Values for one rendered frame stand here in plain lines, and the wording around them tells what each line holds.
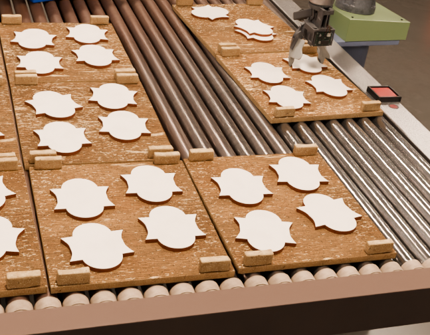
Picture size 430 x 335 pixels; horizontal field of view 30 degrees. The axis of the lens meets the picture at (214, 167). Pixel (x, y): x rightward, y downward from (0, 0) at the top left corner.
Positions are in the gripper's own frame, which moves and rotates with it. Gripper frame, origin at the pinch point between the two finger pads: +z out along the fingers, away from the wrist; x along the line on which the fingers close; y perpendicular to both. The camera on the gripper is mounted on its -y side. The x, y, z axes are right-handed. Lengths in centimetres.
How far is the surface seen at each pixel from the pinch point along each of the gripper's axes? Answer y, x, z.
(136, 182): 57, -70, -1
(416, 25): -248, 236, 98
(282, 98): 21.9, -18.1, -0.4
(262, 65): 1.0, -14.9, -0.1
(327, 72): 5.5, 5.1, 0.8
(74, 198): 60, -84, -1
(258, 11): -44.1, 4.1, 1.4
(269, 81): 11.6, -17.3, -0.3
